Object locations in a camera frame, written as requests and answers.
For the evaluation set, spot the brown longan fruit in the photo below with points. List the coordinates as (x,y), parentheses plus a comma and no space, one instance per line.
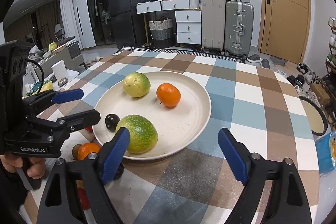
(75,151)

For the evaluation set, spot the green guava near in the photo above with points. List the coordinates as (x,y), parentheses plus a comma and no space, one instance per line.
(143,135)

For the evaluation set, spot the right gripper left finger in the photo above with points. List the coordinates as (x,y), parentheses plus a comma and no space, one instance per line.
(60,202)

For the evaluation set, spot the cream round plate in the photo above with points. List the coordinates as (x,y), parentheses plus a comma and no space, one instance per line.
(177,127)

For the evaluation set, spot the large orange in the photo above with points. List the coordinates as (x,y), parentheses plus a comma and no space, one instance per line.
(85,149)

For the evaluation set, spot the woven laundry basket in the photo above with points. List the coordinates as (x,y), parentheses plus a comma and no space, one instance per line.
(162,35)

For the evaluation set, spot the dark plum on plate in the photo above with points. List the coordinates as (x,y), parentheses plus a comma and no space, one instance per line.
(111,122)

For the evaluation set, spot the wooden door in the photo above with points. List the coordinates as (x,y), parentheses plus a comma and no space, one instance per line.
(284,28)

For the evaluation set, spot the yellow guava far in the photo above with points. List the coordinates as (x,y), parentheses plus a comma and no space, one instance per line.
(136,85)

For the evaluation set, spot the white drawer desk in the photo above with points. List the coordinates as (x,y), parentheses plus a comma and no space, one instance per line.
(187,16)

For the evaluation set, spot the white cylinder device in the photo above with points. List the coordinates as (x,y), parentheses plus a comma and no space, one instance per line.
(59,70)

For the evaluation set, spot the silver suitcase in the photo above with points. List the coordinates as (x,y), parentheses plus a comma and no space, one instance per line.
(238,29)

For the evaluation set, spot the checkered tablecloth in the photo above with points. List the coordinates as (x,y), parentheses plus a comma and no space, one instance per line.
(259,107)

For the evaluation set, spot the small orange tangerine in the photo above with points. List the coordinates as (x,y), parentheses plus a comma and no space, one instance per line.
(168,95)

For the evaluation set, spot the red tomato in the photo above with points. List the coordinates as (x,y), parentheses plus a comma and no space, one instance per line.
(89,129)
(84,203)

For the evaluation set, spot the dark plum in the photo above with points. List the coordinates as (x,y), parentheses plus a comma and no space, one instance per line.
(111,122)
(119,172)

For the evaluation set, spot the black refrigerator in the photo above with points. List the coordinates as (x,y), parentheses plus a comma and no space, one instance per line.
(127,25)

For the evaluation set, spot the person's left hand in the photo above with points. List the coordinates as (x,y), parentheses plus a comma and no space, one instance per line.
(36,168)

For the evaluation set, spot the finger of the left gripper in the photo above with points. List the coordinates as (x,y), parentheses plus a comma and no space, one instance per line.
(64,125)
(65,96)

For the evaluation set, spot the beige suitcase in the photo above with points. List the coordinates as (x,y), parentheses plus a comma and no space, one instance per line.
(213,14)

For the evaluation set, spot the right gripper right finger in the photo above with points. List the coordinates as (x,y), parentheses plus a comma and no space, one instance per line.
(287,201)

